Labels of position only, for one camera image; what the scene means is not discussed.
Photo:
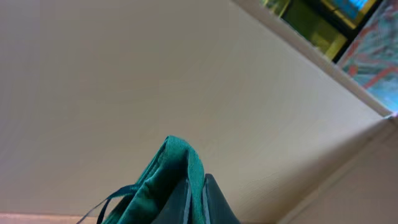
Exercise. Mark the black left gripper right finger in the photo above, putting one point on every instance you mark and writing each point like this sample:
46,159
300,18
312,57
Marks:
215,207

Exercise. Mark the window with colourful view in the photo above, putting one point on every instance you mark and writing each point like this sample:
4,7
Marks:
360,36

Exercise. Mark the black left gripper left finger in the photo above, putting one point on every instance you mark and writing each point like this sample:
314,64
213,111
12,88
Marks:
177,208

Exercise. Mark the dark green cloth garment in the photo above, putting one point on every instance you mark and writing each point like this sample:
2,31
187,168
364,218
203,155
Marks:
143,201

